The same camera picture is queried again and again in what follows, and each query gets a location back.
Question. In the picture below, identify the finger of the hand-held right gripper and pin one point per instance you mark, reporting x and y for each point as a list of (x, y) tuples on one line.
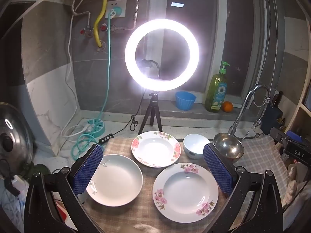
[(279, 137)]

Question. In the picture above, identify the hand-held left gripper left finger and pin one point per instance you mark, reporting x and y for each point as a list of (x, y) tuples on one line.
[(88, 167)]

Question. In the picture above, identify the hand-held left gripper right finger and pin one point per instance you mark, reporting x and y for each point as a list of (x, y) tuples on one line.
[(218, 170)]

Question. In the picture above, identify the large stainless steel bowl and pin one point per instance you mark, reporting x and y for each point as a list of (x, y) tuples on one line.
[(229, 148)]

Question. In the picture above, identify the leaf print deep plate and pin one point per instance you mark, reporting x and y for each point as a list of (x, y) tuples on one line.
[(119, 179)]

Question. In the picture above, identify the pale blue ceramic bowl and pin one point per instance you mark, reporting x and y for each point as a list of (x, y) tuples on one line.
[(194, 145)]

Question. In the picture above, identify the pink floral plate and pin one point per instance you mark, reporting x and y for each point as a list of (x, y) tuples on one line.
[(184, 194)]

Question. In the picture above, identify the red floral plate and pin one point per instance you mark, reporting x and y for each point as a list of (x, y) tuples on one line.
[(155, 150)]

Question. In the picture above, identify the person's right hand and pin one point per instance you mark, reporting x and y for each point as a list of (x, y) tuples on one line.
[(292, 182)]

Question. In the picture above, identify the black knife block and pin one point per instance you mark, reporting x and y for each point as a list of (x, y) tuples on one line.
[(273, 116)]

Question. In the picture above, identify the round teal power strip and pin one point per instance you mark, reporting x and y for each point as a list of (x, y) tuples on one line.
[(96, 126)]

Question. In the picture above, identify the chrome faucet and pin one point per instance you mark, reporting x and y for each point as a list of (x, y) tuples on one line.
[(245, 104)]

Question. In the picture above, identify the orange fruit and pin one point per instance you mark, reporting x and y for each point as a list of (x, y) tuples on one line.
[(228, 106)]

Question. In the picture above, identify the beige checked cloth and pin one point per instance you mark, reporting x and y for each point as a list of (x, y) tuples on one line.
[(145, 211)]

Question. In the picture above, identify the blue ribbed cup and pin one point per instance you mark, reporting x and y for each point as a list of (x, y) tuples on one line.
[(185, 101)]

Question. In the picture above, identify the green dish soap bottle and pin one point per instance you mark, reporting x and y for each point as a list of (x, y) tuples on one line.
[(216, 92)]

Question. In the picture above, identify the steel pot lid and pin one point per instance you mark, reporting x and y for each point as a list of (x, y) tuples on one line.
[(17, 136)]

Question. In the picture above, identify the black tripod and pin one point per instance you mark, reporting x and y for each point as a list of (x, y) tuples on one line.
[(151, 106)]

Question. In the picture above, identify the white wall socket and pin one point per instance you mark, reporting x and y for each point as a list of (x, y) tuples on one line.
[(120, 4)]

